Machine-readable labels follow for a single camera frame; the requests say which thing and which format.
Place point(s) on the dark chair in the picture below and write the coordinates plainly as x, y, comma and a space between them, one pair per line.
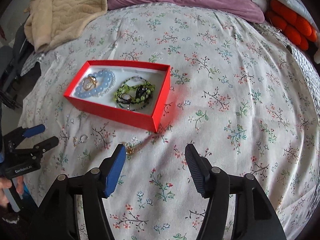
15, 67

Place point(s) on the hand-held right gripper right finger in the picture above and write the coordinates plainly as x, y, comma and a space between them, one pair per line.
197, 172

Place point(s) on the small gold earring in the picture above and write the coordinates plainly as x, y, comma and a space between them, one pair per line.
75, 140

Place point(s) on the beige quilted blanket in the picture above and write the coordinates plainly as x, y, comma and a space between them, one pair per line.
70, 12

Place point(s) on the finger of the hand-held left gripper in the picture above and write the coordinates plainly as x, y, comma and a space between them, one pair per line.
48, 142
36, 129

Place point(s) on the black hair claw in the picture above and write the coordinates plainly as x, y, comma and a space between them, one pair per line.
141, 91

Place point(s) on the floral bedsheet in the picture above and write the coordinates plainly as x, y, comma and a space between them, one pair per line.
225, 105

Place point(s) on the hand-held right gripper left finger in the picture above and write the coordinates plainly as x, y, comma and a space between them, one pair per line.
115, 170

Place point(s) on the orange cushion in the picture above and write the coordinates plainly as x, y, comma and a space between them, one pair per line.
292, 25

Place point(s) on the person's left hand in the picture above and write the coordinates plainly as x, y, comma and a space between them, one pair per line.
3, 192

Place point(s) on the red cardboard box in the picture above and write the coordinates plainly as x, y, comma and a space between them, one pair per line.
112, 115

